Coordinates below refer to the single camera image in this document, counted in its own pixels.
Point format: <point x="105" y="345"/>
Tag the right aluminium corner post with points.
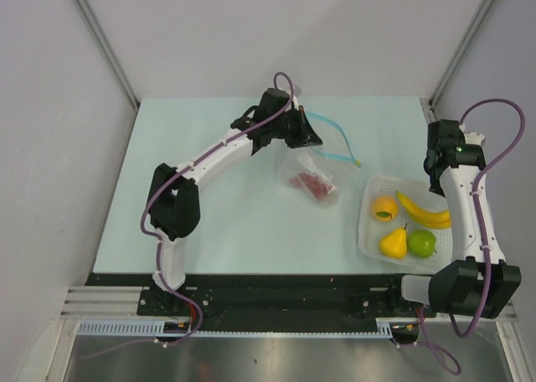
<point x="479" y="18"/>

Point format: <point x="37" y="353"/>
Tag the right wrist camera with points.
<point x="474" y="138"/>

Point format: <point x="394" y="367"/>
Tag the clear zip top bag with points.
<point x="334" y="160"/>

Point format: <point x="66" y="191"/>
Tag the red fake grape bunch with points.
<point x="319" y="188"/>

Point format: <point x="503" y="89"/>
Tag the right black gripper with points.
<point x="436" y="188"/>

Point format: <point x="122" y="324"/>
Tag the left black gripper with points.
<point x="305" y="136"/>

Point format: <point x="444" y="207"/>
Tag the yellow fake pear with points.
<point x="394" y="244"/>

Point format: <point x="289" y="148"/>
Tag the green fake apple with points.
<point x="422" y="243"/>

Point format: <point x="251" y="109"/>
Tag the left aluminium corner post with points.
<point x="107" y="52"/>

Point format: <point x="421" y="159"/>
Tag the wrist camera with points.
<point x="296" y="92"/>
<point x="474" y="138"/>

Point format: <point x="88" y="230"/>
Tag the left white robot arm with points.
<point x="173" y="211"/>

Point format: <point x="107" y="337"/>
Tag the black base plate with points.
<point x="360" y="281"/>

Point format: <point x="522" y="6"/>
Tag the orange fake fruit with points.
<point x="384" y="208"/>

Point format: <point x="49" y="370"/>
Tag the yellow fake banana bunch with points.
<point x="433" y="220"/>

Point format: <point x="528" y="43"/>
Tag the aluminium frame rail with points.
<point x="100" y="304"/>

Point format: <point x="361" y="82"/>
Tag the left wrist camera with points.
<point x="296" y="92"/>

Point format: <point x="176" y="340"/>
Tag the aluminium corner post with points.
<point x="479" y="18"/>
<point x="107" y="52"/>

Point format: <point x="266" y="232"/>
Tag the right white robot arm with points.
<point x="478" y="281"/>

